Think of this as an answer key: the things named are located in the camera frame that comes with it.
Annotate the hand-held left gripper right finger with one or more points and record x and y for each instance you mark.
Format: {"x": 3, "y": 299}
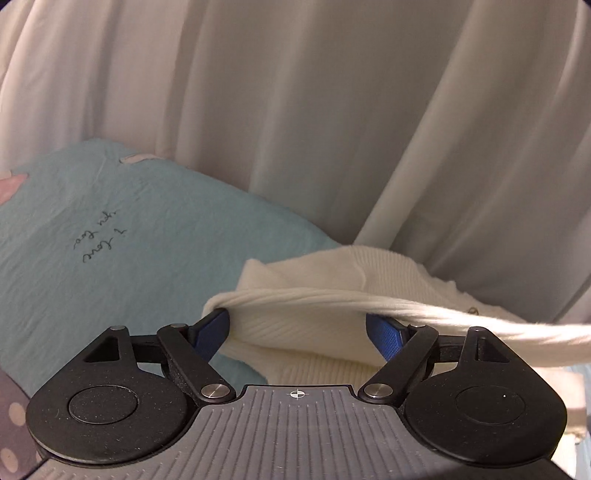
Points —
{"x": 384, "y": 336}

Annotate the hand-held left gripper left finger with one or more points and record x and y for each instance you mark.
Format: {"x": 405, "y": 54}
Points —
{"x": 213, "y": 333}

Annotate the white ribbed knit sweater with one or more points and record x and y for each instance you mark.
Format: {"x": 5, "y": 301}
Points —
{"x": 323, "y": 295}

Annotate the light blue bed sheet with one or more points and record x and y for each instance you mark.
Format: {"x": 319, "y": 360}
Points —
{"x": 138, "y": 258}

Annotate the purple dotted cloth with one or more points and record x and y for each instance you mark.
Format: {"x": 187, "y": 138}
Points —
{"x": 11, "y": 415}

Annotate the white curtain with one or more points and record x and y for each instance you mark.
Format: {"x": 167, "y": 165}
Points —
{"x": 295, "y": 115}

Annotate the pink cloth patch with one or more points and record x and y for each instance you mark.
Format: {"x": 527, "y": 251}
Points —
{"x": 9, "y": 187}

